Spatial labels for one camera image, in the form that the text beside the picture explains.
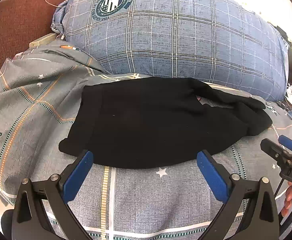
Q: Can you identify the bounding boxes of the blue plaid pillow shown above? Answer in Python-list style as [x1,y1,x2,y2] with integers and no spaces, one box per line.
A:
[51,0,290,102]

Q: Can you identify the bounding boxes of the black pants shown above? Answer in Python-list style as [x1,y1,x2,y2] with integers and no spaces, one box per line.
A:
[58,77,273,169]

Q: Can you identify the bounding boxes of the grey star print bedsheet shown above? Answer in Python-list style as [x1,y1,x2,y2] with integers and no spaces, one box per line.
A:
[0,40,292,240]

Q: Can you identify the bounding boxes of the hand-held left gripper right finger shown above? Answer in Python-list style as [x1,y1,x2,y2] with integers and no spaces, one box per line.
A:
[196,149,279,240]

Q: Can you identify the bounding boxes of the wooden bed frame piece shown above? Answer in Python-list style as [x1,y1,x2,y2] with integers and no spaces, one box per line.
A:
[29,33,59,48]

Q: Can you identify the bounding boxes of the black object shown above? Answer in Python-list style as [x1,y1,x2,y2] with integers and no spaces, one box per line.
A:
[275,25,292,57]

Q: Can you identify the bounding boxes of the red-brown headboard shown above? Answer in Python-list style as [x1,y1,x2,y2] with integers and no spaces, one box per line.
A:
[0,0,75,80]

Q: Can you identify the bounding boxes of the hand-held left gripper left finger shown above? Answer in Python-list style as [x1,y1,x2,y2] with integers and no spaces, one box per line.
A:
[11,149,94,240]

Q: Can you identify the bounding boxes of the person's right hand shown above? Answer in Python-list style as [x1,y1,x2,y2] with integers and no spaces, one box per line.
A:
[281,181,292,217]

